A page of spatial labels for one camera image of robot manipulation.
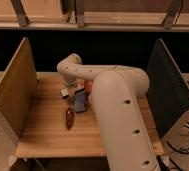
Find red oval toy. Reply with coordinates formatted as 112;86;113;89
66;108;74;130

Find wooden shelf with brackets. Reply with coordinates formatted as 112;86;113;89
0;0;189;32

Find black and white eraser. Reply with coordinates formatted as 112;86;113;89
60;89;70;98

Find orange red object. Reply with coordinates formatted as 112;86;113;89
84;80;93;93

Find left wooden side panel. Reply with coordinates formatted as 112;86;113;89
0;37;37;143

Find blue block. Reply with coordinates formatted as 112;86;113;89
74;92;86;113

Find right dark side panel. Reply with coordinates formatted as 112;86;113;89
147;39;189;139

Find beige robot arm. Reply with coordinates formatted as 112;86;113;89
57;54;161;171

